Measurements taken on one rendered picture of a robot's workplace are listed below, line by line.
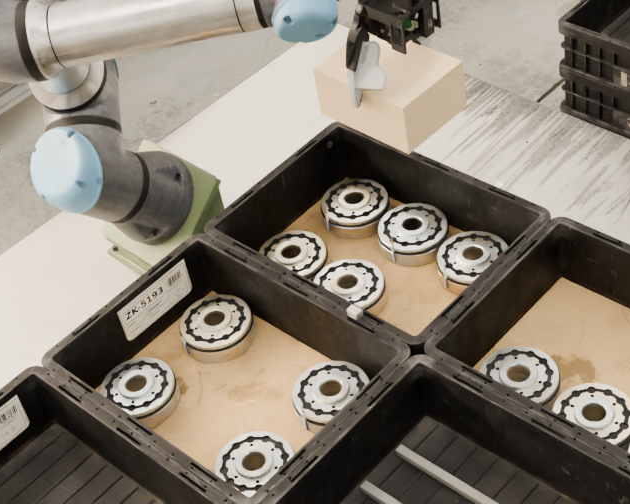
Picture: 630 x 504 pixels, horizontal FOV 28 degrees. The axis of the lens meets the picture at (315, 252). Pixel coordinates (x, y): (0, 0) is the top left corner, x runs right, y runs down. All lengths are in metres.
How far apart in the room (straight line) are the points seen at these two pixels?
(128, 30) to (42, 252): 0.80
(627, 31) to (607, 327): 1.24
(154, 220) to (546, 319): 0.64
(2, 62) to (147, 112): 2.18
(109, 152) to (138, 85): 1.91
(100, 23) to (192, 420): 0.54
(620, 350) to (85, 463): 0.71
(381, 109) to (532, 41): 2.08
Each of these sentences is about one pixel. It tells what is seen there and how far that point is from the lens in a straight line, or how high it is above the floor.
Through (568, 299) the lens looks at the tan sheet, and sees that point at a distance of 1.74.
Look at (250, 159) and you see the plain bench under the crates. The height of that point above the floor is 0.70.
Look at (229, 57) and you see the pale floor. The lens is 3.81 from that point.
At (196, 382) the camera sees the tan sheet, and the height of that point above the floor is 0.83.
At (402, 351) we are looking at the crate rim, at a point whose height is 0.93.
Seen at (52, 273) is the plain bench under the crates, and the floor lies 0.70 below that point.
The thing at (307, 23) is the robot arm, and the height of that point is 1.32.
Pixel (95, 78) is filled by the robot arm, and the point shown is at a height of 1.07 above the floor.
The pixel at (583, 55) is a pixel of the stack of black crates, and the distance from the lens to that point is 2.69.
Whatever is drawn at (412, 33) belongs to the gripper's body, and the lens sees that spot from 1.59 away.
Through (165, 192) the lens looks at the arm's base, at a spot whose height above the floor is 0.87.
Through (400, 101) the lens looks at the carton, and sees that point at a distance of 1.61.
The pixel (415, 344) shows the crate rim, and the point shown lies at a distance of 1.57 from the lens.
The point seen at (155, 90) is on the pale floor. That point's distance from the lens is 3.75.
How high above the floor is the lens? 2.08
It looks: 43 degrees down
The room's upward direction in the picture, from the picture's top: 12 degrees counter-clockwise
